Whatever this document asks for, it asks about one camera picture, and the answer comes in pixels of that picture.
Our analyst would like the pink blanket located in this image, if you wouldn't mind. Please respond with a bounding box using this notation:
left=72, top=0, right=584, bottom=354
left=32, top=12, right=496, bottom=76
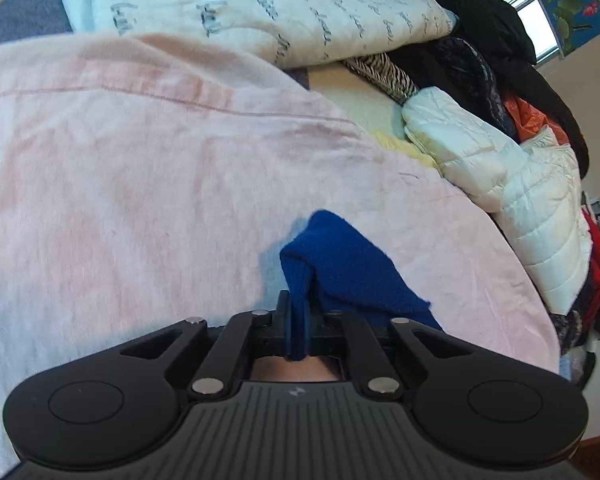
left=0, top=32, right=561, bottom=480

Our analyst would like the dark patterned cloth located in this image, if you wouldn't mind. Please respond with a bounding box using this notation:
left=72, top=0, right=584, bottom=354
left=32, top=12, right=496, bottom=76
left=430, top=37, right=518, bottom=141

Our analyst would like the heap of dark clothes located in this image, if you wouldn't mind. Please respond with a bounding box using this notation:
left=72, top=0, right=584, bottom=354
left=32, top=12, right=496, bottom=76
left=550, top=300, right=600, bottom=391

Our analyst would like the zebra striped cloth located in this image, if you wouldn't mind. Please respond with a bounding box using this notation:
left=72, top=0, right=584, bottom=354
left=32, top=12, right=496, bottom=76
left=342, top=52, right=420, bottom=106

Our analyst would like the yellow cloth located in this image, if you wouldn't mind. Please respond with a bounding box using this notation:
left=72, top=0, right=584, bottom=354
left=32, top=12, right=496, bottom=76
left=372, top=130, right=441, bottom=171

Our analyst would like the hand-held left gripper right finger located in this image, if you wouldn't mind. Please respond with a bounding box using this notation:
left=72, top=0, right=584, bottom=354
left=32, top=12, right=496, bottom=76
left=305, top=309, right=477, bottom=397

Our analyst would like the white quilt with script print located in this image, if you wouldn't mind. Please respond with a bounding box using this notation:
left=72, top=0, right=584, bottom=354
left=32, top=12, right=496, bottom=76
left=57, top=0, right=458, bottom=71

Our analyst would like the white puffer jacket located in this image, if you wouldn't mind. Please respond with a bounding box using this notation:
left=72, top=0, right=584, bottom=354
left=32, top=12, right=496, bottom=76
left=402, top=86, right=595, bottom=313

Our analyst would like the blue patterned sheet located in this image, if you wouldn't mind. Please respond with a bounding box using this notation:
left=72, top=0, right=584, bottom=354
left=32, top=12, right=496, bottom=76
left=0, top=0, right=73, bottom=46

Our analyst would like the cream bed sheet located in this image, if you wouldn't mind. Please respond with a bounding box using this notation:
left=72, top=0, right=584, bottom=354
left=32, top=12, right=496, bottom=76
left=307, top=67, right=406, bottom=136

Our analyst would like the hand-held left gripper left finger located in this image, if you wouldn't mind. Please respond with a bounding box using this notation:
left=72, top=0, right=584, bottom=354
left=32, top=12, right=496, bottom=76
left=117, top=290, right=293, bottom=397

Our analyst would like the blue knit garment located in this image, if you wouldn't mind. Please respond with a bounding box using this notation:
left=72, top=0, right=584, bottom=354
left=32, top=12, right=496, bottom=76
left=279, top=210, right=443, bottom=362

